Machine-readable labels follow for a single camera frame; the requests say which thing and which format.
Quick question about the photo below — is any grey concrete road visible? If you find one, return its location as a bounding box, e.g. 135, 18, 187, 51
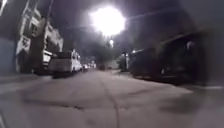
0, 68, 224, 128

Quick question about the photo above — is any white parked vehicle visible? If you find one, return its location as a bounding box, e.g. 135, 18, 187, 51
48, 49, 84, 78

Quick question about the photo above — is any pale multi-storey building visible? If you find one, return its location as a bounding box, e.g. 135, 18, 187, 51
0, 0, 65, 76

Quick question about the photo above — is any dark fence wall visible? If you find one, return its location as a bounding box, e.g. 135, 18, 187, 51
118, 31, 209, 86

